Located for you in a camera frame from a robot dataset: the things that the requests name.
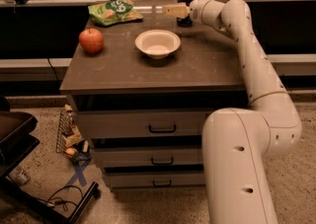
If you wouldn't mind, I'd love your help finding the blue pepsi can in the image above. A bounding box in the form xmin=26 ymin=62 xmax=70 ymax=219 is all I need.
xmin=177 ymin=0 xmax=193 ymax=28

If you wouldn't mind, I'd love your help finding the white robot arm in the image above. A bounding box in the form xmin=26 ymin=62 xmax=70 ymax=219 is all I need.
xmin=162 ymin=0 xmax=302 ymax=224

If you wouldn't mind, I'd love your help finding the white paper bowl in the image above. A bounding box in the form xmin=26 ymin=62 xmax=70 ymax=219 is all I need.
xmin=134 ymin=30 xmax=181 ymax=59

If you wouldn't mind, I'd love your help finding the green chip bag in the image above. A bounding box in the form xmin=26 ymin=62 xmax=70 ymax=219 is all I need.
xmin=88 ymin=0 xmax=143 ymax=27

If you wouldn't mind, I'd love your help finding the red apple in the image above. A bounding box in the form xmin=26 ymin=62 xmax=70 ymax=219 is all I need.
xmin=79 ymin=28 xmax=104 ymax=53

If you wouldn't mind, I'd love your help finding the grey drawer cabinet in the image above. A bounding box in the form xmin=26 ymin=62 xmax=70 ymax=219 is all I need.
xmin=60 ymin=1 xmax=248 ymax=176

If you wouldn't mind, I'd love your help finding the top grey drawer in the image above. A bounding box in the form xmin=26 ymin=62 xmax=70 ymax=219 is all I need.
xmin=74 ymin=110 xmax=209 ymax=139

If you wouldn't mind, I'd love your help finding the grey drawer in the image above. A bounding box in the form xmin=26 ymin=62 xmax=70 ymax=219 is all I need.
xmin=91 ymin=145 xmax=202 ymax=168
xmin=103 ymin=171 xmax=204 ymax=190
xmin=74 ymin=110 xmax=209 ymax=139

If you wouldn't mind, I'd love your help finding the middle grey drawer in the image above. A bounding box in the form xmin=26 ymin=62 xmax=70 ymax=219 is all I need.
xmin=91 ymin=145 xmax=202 ymax=168

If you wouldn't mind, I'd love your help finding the bottom grey drawer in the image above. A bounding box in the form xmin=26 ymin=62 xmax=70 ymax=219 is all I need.
xmin=103 ymin=171 xmax=204 ymax=190

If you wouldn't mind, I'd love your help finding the wire basket with snacks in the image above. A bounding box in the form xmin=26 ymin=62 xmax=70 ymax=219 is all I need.
xmin=55 ymin=105 xmax=91 ymax=163

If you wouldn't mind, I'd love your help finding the black cart frame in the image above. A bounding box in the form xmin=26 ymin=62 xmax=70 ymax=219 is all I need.
xmin=0 ymin=96 xmax=100 ymax=224

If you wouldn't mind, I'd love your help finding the black floor cable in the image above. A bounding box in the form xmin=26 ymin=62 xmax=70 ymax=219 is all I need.
xmin=36 ymin=185 xmax=85 ymax=212

